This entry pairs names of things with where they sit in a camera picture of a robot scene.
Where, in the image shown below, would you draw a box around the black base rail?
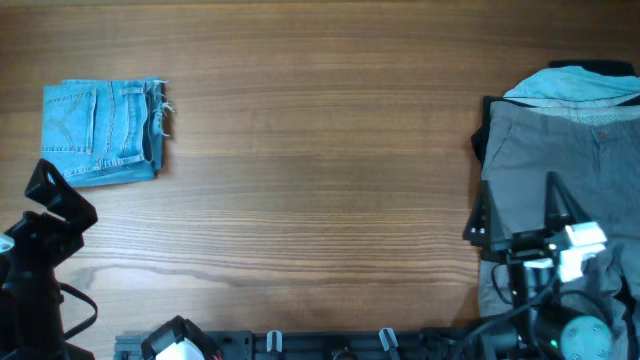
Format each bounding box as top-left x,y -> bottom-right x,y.
113,328 -> 463,360

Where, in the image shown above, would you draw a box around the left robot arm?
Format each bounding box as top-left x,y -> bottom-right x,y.
1,159 -> 98,359

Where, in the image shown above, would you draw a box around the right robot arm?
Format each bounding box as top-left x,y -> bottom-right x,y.
451,172 -> 613,359

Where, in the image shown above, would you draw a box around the light blue denim jeans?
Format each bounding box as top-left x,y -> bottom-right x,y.
40,77 -> 172,187

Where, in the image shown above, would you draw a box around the grey trousers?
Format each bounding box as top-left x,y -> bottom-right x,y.
481,115 -> 639,359

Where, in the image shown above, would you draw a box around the light blue folded garment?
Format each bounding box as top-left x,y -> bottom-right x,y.
504,66 -> 639,102

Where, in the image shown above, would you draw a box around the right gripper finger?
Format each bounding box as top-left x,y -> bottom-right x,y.
463,180 -> 506,250
544,172 -> 590,232

